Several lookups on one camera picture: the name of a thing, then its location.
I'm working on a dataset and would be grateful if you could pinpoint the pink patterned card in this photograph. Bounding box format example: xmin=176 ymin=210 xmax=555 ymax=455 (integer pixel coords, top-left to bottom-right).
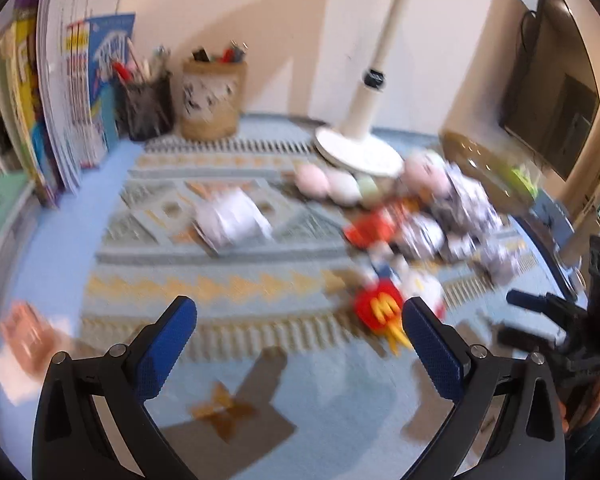
xmin=0 ymin=300 xmax=56 ymax=363

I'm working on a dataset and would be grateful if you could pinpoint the grey blue device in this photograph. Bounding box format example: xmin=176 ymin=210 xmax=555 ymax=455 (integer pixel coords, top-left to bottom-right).
xmin=530 ymin=195 xmax=578 ymax=273

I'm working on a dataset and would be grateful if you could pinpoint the row of striped workbooks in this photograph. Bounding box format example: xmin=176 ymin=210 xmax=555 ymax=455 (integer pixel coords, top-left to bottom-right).
xmin=34 ymin=0 xmax=106 ymax=197

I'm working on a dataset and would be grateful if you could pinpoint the patterned woven table mat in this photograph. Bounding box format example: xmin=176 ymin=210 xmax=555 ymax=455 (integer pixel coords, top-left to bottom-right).
xmin=77 ymin=112 xmax=546 ymax=361

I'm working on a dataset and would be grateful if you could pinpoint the green packet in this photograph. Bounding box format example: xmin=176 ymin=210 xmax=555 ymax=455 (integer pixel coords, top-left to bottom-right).
xmin=510 ymin=162 xmax=540 ymax=198

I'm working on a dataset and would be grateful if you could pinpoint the yellow green book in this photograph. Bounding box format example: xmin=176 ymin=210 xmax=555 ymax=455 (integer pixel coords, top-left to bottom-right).
xmin=0 ymin=7 xmax=61 ymax=209

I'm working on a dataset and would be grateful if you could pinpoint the grid paper ball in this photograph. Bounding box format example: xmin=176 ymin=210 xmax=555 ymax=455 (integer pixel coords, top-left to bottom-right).
xmin=442 ymin=234 xmax=481 ymax=265

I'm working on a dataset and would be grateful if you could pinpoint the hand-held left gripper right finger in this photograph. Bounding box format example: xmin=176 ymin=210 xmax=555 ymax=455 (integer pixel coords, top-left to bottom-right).
xmin=402 ymin=296 xmax=567 ymax=480

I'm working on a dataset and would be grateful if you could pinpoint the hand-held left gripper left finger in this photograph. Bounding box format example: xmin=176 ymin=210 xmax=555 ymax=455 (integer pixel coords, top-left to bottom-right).
xmin=32 ymin=296 xmax=199 ymax=480

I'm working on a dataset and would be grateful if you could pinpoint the blue white duck toy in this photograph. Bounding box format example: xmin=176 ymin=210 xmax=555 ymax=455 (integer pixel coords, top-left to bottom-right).
xmin=365 ymin=242 xmax=411 ymax=286

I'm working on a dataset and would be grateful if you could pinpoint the pale green egg-shaped toy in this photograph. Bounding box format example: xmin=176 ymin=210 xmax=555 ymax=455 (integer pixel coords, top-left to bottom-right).
xmin=357 ymin=177 xmax=382 ymax=208

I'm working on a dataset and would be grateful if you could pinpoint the bamboo pen holder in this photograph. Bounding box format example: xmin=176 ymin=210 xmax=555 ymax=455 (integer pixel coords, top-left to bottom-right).
xmin=180 ymin=57 xmax=248 ymax=142

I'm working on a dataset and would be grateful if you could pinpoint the pink egg-shaped toy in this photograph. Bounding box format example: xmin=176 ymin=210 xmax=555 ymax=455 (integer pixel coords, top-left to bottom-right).
xmin=295 ymin=164 xmax=331 ymax=198

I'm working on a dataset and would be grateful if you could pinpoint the light blue booklet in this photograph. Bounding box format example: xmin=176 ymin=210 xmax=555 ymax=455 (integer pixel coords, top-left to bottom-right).
xmin=97 ymin=95 xmax=122 ymax=153

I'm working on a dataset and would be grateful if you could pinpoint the red orange toy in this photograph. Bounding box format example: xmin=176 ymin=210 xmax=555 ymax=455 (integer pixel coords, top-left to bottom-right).
xmin=344 ymin=207 xmax=406 ymax=248

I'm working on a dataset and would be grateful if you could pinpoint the white desk lamp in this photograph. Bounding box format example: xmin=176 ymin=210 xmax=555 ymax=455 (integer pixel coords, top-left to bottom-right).
xmin=314 ymin=0 xmax=426 ymax=178

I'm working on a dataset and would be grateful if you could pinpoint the white round toy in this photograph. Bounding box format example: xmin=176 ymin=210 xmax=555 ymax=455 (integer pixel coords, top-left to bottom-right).
xmin=405 ymin=270 xmax=447 ymax=321

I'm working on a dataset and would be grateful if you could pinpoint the red fries box toy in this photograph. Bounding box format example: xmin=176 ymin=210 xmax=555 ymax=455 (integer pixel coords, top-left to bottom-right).
xmin=355 ymin=285 xmax=416 ymax=356

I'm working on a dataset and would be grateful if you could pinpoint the large paper ball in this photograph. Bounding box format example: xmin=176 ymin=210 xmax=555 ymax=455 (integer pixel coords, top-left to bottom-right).
xmin=195 ymin=187 xmax=274 ymax=256

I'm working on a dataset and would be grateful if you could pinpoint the black wall television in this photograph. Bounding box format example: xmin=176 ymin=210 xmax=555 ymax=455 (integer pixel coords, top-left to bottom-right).
xmin=497 ymin=0 xmax=600 ymax=181

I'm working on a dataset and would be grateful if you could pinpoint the bunch of pencils and pens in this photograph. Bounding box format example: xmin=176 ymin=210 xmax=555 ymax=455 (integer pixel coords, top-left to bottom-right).
xmin=111 ymin=35 xmax=173 ymax=86

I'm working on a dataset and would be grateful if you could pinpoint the gold ribbed bowl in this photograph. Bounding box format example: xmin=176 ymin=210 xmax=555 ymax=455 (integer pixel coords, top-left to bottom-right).
xmin=439 ymin=130 xmax=538 ymax=211

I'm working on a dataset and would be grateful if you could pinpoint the white egg-shaped toy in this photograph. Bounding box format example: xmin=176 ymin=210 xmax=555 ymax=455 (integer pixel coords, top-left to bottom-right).
xmin=327 ymin=170 xmax=363 ymax=206

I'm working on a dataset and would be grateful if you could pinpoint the bunch of coloured pens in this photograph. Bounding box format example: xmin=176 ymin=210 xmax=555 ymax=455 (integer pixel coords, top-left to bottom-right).
xmin=191 ymin=40 xmax=248 ymax=65

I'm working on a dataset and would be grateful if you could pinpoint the green notebook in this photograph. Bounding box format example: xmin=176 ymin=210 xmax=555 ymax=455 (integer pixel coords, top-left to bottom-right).
xmin=0 ymin=170 xmax=35 ymax=273

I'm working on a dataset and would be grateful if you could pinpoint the black television cable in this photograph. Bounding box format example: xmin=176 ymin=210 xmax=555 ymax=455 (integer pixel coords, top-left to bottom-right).
xmin=517 ymin=9 xmax=540 ymax=68

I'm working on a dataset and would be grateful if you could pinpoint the pink white plush toy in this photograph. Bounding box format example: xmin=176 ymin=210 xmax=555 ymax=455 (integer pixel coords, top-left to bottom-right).
xmin=400 ymin=152 xmax=451 ymax=196

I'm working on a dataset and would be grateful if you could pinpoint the black mesh pen holder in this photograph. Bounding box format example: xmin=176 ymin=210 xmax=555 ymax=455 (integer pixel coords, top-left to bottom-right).
xmin=115 ymin=72 xmax=176 ymax=142

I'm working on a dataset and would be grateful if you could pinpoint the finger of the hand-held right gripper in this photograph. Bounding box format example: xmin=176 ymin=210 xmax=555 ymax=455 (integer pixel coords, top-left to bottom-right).
xmin=496 ymin=326 xmax=573 ymax=361
xmin=506 ymin=289 xmax=588 ymax=323

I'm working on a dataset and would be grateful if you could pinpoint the brown paper scrap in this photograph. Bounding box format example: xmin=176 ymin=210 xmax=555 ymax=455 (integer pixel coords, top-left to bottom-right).
xmin=189 ymin=382 xmax=259 ymax=443

